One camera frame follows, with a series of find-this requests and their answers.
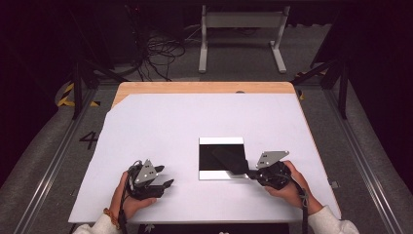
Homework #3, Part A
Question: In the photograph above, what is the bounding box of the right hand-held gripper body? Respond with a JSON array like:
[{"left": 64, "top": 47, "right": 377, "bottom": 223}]
[{"left": 247, "top": 150, "right": 292, "bottom": 191}]

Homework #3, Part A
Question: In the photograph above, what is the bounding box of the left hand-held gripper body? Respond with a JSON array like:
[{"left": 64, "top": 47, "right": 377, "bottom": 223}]
[{"left": 126, "top": 159, "right": 170, "bottom": 201}]

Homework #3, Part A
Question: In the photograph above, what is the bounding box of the person's left hand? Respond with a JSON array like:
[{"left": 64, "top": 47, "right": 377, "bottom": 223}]
[{"left": 109, "top": 171, "right": 158, "bottom": 220}]

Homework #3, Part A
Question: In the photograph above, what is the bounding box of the person's right hand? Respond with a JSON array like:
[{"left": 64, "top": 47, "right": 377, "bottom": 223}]
[{"left": 264, "top": 160, "right": 324, "bottom": 216}]

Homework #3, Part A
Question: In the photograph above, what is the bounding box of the white table cover sheet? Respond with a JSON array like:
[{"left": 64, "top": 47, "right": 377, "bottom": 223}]
[{"left": 68, "top": 93, "right": 342, "bottom": 225}]

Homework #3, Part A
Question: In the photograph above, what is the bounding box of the yellow black hazard tape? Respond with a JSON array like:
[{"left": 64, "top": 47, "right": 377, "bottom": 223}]
[
  {"left": 293, "top": 69, "right": 329, "bottom": 101},
  {"left": 56, "top": 82, "right": 101, "bottom": 108}
]

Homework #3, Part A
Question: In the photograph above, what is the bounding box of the black metal stand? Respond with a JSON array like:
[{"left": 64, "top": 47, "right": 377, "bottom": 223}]
[
  {"left": 68, "top": 9, "right": 131, "bottom": 121},
  {"left": 290, "top": 57, "right": 351, "bottom": 121}
]

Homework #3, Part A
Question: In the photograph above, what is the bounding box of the orange bead bracelet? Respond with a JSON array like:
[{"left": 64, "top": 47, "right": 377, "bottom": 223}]
[{"left": 102, "top": 208, "right": 122, "bottom": 230}]

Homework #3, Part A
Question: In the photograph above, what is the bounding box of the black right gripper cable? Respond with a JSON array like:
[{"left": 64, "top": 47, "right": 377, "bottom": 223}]
[{"left": 291, "top": 179, "right": 310, "bottom": 234}]

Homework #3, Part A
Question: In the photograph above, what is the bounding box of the aluminium floor rail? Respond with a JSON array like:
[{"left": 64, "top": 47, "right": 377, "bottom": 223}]
[
  {"left": 324, "top": 87, "right": 405, "bottom": 234},
  {"left": 13, "top": 87, "right": 98, "bottom": 234}
]

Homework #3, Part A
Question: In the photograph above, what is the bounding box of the bundle of black cables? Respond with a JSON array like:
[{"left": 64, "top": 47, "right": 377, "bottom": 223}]
[{"left": 125, "top": 4, "right": 187, "bottom": 83}]

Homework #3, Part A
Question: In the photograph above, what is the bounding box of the white metal stand frame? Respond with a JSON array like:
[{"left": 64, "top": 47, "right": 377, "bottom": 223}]
[{"left": 198, "top": 4, "right": 291, "bottom": 75}]

